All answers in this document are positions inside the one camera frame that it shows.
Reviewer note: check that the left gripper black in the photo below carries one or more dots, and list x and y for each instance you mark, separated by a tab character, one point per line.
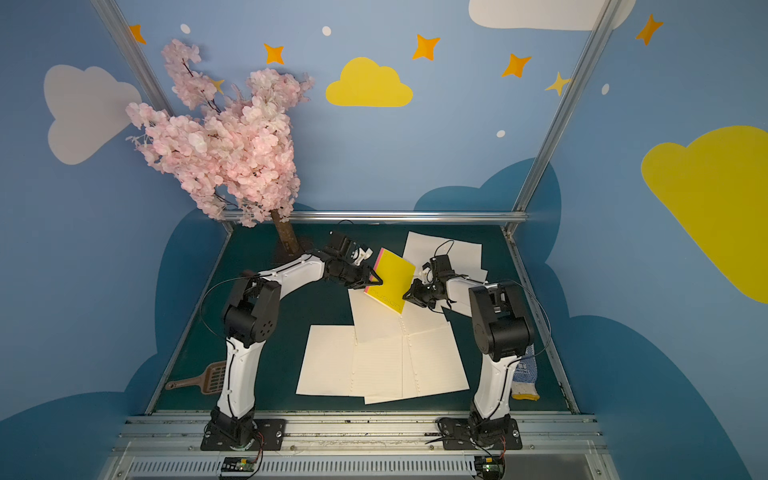
360	275

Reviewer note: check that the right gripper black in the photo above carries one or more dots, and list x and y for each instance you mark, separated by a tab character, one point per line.
421	293

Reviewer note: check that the yellow cover notebook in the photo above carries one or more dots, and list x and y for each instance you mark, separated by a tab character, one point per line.
397	274

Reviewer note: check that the green cover notebook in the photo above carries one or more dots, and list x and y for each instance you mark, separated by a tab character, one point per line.
374	321

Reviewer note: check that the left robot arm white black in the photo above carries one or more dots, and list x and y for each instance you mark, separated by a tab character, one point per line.
250	318

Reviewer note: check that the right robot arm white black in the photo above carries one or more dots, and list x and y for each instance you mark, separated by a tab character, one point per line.
502	330

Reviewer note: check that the open notebook far right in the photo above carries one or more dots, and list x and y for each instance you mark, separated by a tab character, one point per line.
466	260

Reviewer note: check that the open notebook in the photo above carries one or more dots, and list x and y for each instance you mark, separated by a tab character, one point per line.
327	368
466	260
414	365

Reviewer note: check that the open notebook front right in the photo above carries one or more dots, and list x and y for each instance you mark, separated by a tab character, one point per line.
414	365

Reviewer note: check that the open notebook front left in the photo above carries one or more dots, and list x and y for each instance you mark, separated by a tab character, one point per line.
327	368

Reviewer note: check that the pink cherry blossom tree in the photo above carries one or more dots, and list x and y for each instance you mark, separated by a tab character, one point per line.
237	154

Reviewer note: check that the brown litter scoop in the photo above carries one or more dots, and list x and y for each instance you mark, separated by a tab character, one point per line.
210	381

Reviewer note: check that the right controller board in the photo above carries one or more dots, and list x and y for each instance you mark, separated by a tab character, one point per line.
488	468

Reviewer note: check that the controller board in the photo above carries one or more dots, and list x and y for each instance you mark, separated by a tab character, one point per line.
488	468
238	467

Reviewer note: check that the left controller board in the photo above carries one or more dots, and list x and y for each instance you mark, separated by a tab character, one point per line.
238	467

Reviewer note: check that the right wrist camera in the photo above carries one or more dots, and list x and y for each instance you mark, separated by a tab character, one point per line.
439	269

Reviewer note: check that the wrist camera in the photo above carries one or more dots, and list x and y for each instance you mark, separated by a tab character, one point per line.
348	246
439	269

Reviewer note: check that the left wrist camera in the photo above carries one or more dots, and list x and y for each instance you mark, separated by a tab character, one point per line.
348	246

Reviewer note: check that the aluminium rail back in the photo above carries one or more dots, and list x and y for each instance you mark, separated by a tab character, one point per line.
408	217

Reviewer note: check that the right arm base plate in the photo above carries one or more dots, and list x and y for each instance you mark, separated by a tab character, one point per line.
464	434

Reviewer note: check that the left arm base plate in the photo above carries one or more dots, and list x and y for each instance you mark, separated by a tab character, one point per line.
267	435

